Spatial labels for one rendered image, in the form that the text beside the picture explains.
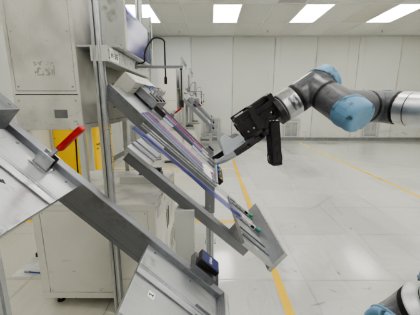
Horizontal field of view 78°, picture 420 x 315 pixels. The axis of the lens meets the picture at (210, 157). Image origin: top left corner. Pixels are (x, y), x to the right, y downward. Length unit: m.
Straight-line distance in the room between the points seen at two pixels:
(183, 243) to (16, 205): 0.51
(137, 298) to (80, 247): 1.17
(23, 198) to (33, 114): 1.06
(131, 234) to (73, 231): 1.04
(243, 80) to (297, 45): 1.78
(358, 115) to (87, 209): 0.58
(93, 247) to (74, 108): 0.73
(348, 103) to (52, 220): 1.45
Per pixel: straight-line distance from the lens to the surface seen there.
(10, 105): 0.56
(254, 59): 8.08
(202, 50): 8.03
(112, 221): 0.57
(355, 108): 0.61
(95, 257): 1.62
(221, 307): 0.60
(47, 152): 0.56
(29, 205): 0.48
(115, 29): 1.48
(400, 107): 0.69
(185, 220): 0.81
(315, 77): 0.69
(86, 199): 0.57
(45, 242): 1.70
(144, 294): 0.48
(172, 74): 4.88
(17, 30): 1.56
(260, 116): 0.66
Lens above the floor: 1.13
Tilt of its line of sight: 12 degrees down
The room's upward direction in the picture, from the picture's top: straight up
